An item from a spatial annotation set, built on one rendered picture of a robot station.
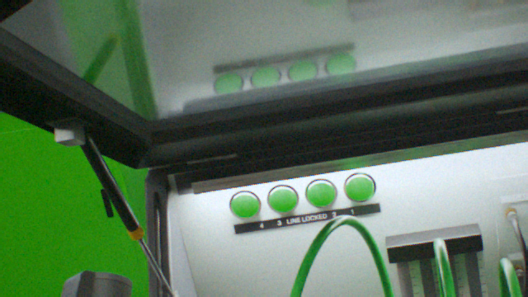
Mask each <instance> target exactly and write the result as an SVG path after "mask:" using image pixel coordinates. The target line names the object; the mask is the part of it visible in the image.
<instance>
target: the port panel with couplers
mask: <svg viewBox="0 0 528 297"><path fill-rule="evenodd" d="M490 181H491V187H492V194H493V207H494V212H495V219H496V225H497V238H498V244H499V251H500V258H501V260H502V259H503V258H507V259H508V260H510V261H511V263H512V265H513V266H514V269H515V272H516V276H517V278H518V280H519V284H520V287H521V293H522V296H523V292H524V261H523V255H522V251H521V246H520V244H519V242H518V239H517V237H516V234H515V231H514V228H513V225H512V219H513V218H516V219H517V221H518V224H519V226H520V229H521V232H522V235H523V237H524V239H525V242H526V246H527V249H528V173H522V174H518V175H512V176H507V177H497V178H491V179H490Z"/></svg>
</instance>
